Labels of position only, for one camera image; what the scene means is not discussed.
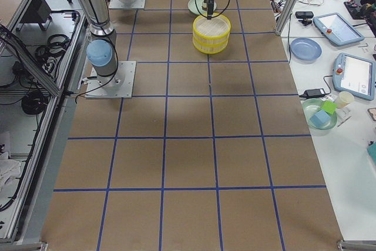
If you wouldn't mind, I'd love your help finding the yellow steamer layer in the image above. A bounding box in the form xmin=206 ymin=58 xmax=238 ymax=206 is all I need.
xmin=193 ymin=14 xmax=231 ymax=44
xmin=192 ymin=37 xmax=228 ymax=55

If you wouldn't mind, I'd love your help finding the light green plate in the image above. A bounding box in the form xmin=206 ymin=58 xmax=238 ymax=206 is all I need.
xmin=187 ymin=0 xmax=207 ymax=16

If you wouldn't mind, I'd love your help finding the black webcam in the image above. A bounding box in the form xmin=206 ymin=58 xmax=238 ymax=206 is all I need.
xmin=295 ymin=11 xmax=314 ymax=19

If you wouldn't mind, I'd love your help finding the blue plate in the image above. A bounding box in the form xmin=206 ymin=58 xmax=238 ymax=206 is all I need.
xmin=290 ymin=38 xmax=322 ymax=61

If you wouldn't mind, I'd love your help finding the far teach pendant tablet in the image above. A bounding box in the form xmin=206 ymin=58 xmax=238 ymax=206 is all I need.
xmin=313 ymin=12 xmax=364 ymax=46

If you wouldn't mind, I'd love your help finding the teach pendant tablet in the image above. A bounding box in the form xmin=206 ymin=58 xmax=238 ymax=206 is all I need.
xmin=313 ymin=12 xmax=364 ymax=46
xmin=333 ymin=53 xmax=375 ymax=101

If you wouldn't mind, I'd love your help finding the black power adapter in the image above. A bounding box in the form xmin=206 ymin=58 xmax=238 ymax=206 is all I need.
xmin=300 ymin=88 xmax=326 ymax=99

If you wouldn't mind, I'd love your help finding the green foam block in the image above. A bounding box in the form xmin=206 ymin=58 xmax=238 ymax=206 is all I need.
xmin=321 ymin=100 xmax=337 ymax=115

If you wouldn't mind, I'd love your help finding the green bowl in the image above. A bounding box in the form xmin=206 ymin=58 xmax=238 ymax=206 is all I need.
xmin=302 ymin=98 xmax=337 ymax=130

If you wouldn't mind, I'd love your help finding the near teach pendant tablet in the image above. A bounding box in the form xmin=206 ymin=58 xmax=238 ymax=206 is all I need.
xmin=333 ymin=53 xmax=375 ymax=101

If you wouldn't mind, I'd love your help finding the blue foam block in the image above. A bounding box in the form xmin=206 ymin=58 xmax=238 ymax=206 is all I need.
xmin=310 ymin=110 xmax=331 ymax=128

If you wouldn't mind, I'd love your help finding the beige paper cup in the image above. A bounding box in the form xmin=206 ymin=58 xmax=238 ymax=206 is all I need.
xmin=334 ymin=91 xmax=355 ymax=109

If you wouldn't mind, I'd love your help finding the white crumpled cloth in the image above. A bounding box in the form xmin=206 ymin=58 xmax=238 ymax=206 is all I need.
xmin=0 ymin=132 xmax=22 ymax=196

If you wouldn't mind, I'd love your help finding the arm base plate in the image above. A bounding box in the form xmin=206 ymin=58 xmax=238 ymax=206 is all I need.
xmin=109 ymin=0 xmax=146 ymax=10
xmin=85 ymin=61 xmax=136 ymax=99

